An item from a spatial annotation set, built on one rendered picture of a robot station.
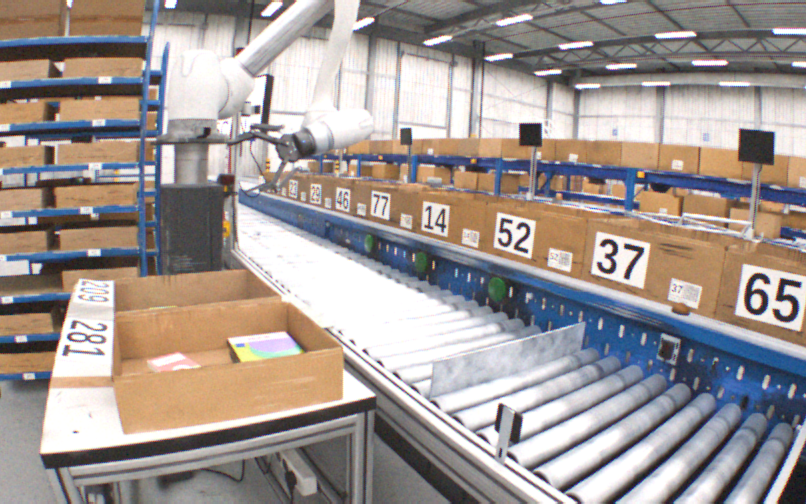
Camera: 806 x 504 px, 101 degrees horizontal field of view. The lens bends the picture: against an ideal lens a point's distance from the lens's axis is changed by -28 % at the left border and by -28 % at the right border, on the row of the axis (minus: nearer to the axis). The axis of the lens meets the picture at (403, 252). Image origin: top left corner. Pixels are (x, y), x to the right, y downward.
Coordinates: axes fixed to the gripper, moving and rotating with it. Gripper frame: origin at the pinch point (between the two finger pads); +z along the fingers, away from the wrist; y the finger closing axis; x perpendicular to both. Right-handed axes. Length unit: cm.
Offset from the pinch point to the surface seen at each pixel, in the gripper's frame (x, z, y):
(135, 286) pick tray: -7.6, 37.8, -16.9
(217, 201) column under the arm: -14.9, 6.5, -4.8
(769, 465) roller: 103, -25, -79
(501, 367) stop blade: 49, -19, -61
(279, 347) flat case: 33, 16, -39
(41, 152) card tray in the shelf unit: -103, 63, 59
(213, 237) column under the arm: -17.2, 11.3, -13.8
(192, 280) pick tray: -8.6, 22.7, -22.1
